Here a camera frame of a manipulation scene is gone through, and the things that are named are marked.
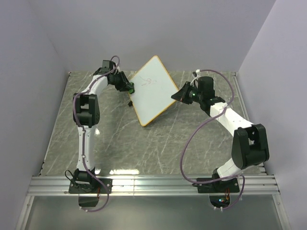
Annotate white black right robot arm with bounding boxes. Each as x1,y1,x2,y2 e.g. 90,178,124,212
171,76,270,193

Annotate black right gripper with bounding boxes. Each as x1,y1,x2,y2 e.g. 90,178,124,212
172,82,203,105

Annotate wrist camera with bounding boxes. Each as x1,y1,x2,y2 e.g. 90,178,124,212
190,69,214,94
101,60,116,72

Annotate green whiteboard eraser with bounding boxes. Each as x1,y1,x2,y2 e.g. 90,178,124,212
128,82,135,94

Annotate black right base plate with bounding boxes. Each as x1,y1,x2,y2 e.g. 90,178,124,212
192,178,240,194

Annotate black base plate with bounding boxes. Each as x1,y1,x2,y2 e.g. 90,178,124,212
192,178,240,194
68,178,112,194

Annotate yellow framed whiteboard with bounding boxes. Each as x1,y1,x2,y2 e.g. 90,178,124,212
130,56,178,127

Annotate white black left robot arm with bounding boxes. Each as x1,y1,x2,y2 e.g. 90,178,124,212
70,56,135,193

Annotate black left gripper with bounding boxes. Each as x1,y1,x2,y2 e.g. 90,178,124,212
111,72,134,92

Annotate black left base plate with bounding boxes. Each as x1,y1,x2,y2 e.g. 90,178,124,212
68,178,112,194

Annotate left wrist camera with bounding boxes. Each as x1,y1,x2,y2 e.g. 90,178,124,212
101,60,116,72

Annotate aluminium mounting rail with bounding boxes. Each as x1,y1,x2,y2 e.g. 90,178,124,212
27,175,280,196

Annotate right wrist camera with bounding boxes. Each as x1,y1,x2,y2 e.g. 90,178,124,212
190,69,214,94

